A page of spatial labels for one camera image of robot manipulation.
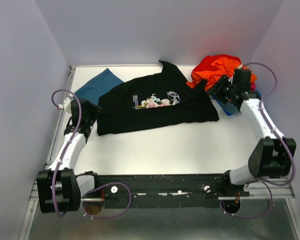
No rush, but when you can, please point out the folded teal t-shirt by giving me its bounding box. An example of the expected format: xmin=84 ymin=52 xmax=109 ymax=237
xmin=74 ymin=68 xmax=123 ymax=105

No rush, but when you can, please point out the blue plastic bin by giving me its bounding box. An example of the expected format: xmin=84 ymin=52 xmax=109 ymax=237
xmin=212 ymin=90 xmax=262 ymax=116

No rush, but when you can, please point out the black floral print t-shirt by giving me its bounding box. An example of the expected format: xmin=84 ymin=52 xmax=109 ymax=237
xmin=97 ymin=60 xmax=219 ymax=136

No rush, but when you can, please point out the red t-shirt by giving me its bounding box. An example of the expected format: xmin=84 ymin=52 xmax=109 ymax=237
xmin=191 ymin=53 xmax=242 ymax=83

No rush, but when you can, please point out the orange t-shirt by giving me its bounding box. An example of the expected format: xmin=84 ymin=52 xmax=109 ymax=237
xmin=186 ymin=56 xmax=258 ymax=91

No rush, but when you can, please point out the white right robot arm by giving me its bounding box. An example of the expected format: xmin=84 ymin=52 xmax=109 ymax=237
xmin=208 ymin=67 xmax=297 ymax=196

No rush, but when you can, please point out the magenta t-shirt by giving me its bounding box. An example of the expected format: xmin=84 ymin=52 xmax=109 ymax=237
xmin=250 ymin=82 xmax=256 ymax=92

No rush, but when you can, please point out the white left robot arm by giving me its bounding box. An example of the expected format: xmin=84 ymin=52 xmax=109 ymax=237
xmin=36 ymin=97 xmax=102 ymax=216

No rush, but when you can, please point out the aluminium extrusion frame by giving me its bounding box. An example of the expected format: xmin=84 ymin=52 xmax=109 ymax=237
xmin=17 ymin=66 xmax=296 ymax=240

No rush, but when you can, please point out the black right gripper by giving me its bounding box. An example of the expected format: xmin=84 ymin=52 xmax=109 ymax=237
xmin=205 ymin=74 xmax=237 ymax=105

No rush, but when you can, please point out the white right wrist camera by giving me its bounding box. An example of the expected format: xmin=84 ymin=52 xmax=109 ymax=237
xmin=228 ymin=64 xmax=243 ymax=85

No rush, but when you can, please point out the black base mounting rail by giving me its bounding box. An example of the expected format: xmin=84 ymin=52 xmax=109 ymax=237
xmin=81 ymin=173 xmax=250 ymax=209

